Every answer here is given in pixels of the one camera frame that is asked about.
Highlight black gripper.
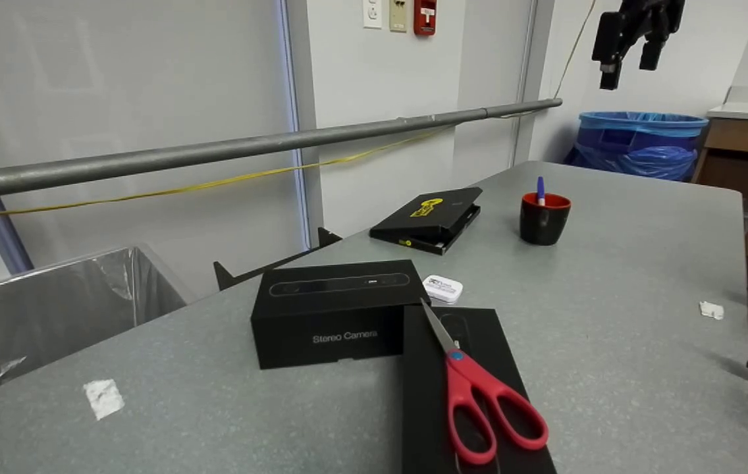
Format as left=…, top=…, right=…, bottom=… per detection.
left=589, top=0, right=688, bottom=92

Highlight black and red mug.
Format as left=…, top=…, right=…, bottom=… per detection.
left=517, top=190, right=574, bottom=248

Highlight blue-lined trash bin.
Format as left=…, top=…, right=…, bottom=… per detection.
left=564, top=107, right=712, bottom=185

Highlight brown wooden cabinet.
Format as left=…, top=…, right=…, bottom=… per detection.
left=689, top=84, right=748, bottom=266

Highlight red fire alarm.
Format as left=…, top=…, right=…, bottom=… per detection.
left=412, top=0, right=439, bottom=38

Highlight black stapler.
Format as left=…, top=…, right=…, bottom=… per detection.
left=367, top=185, right=484, bottom=257

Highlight small white tape piece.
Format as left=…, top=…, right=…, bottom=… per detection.
left=699, top=296, right=729, bottom=324

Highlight small white case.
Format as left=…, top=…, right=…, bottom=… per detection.
left=421, top=270, right=467, bottom=308

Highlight plain-topped black box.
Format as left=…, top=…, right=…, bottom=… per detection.
left=401, top=302, right=560, bottom=474

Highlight grey metal pole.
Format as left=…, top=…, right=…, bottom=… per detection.
left=0, top=95, right=567, bottom=204

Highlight large white tape piece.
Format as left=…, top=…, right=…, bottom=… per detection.
left=82, top=377, right=130, bottom=423

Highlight grey plastic-lined bin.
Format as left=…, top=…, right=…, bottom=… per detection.
left=0, top=244, right=189, bottom=416

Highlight beige wall switch plate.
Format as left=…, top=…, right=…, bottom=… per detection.
left=388, top=0, right=414, bottom=37

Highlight red-handled scissors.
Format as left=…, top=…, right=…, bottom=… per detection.
left=417, top=295, right=553, bottom=468

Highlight black box with camera print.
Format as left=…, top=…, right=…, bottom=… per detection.
left=247, top=257, right=429, bottom=370

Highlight yellow cable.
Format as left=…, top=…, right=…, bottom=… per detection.
left=0, top=129, right=447, bottom=227

